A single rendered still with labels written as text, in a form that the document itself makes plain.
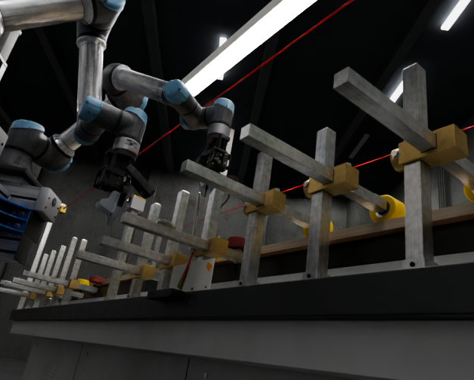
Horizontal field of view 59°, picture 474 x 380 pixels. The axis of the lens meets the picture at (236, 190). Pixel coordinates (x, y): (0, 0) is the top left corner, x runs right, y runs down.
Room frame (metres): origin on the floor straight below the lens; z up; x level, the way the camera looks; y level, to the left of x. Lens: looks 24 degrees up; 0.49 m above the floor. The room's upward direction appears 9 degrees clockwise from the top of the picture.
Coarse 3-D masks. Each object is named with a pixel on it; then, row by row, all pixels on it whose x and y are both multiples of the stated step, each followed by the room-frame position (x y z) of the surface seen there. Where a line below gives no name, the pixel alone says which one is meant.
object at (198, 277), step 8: (184, 264) 1.40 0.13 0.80; (192, 264) 1.35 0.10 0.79; (200, 264) 1.31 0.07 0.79; (176, 272) 1.43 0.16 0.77; (192, 272) 1.34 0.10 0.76; (200, 272) 1.30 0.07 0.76; (208, 272) 1.26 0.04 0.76; (176, 280) 1.42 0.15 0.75; (192, 280) 1.33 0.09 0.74; (200, 280) 1.29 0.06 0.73; (208, 280) 1.26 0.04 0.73; (176, 288) 1.41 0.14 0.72; (184, 288) 1.37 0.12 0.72; (200, 288) 1.29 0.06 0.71; (208, 288) 1.25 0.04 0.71
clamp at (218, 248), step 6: (210, 240) 1.28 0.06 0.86; (216, 240) 1.26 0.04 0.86; (222, 240) 1.27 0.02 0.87; (210, 246) 1.27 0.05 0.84; (216, 246) 1.26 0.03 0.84; (222, 246) 1.27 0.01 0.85; (198, 252) 1.33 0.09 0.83; (204, 252) 1.30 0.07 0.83; (210, 252) 1.27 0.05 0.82; (216, 252) 1.26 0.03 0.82; (222, 252) 1.27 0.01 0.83
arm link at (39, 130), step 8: (16, 120) 1.42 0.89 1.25; (24, 120) 1.41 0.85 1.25; (16, 128) 1.41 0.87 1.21; (24, 128) 1.41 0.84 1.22; (32, 128) 1.42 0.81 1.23; (40, 128) 1.45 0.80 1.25; (8, 136) 1.41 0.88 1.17; (16, 136) 1.41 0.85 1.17; (24, 136) 1.41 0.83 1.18; (32, 136) 1.43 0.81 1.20; (40, 136) 1.46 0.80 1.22; (8, 144) 1.41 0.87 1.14; (16, 144) 1.41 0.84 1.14; (24, 144) 1.42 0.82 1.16; (32, 144) 1.44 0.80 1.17; (40, 144) 1.47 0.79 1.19; (48, 144) 1.50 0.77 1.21; (32, 152) 1.46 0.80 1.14; (40, 152) 1.49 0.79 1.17
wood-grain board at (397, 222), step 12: (468, 204) 0.80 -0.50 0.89; (432, 216) 0.87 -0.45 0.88; (444, 216) 0.85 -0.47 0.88; (456, 216) 0.83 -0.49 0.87; (468, 216) 0.81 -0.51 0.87; (348, 228) 1.07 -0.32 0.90; (360, 228) 1.04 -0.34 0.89; (372, 228) 1.01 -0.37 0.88; (384, 228) 0.98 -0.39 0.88; (396, 228) 0.95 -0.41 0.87; (300, 240) 1.22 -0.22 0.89; (336, 240) 1.11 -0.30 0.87; (348, 240) 1.09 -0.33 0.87; (264, 252) 1.36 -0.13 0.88; (276, 252) 1.33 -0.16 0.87; (288, 252) 1.30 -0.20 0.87; (216, 264) 1.63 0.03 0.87
